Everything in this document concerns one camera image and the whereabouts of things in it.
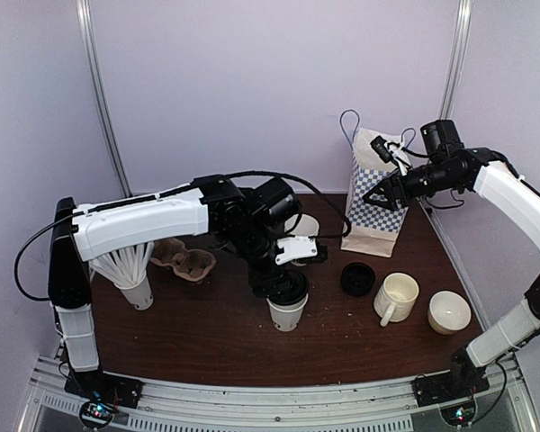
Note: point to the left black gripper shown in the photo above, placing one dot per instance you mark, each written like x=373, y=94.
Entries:
x=261, y=283

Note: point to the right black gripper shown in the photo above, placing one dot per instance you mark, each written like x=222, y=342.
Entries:
x=392, y=193

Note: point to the white paper cup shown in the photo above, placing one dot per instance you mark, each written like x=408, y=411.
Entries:
x=287, y=317

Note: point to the white paper cups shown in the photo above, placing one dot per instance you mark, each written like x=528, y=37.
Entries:
x=305, y=225

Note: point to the black cup lid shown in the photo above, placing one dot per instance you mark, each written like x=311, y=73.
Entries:
x=296, y=291

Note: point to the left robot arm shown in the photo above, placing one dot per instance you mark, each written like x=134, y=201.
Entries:
x=96, y=233

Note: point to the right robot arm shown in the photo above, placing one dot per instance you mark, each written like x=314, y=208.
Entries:
x=489, y=174

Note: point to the cardboard cup carrier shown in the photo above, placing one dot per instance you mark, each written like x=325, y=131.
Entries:
x=192, y=265

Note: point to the stack of black lids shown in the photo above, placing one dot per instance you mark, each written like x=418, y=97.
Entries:
x=357, y=279

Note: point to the cream ceramic mug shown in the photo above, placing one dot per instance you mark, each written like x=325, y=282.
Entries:
x=396, y=298

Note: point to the paper cup holding straws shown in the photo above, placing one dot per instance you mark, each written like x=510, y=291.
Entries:
x=140, y=295

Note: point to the cream ceramic bowl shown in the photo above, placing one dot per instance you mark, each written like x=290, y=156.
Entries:
x=448, y=313

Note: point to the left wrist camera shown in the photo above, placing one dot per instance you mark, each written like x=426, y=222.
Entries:
x=307, y=250

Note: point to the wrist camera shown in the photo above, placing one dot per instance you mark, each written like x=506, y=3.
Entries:
x=391, y=152
x=307, y=250

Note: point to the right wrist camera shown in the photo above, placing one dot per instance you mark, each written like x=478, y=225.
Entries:
x=391, y=152

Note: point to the right aluminium frame post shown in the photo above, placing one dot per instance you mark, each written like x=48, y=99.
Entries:
x=457, y=57

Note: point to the aluminium frame post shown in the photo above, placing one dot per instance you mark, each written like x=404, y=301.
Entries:
x=457, y=57
x=84, y=16

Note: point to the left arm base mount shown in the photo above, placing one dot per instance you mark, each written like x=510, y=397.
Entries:
x=98, y=386

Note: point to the aluminium front rail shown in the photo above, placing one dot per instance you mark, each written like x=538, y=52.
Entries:
x=389, y=405

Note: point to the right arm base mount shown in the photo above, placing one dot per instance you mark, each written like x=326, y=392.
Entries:
x=450, y=389

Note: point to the left aluminium frame post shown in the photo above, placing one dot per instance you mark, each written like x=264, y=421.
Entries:
x=84, y=16

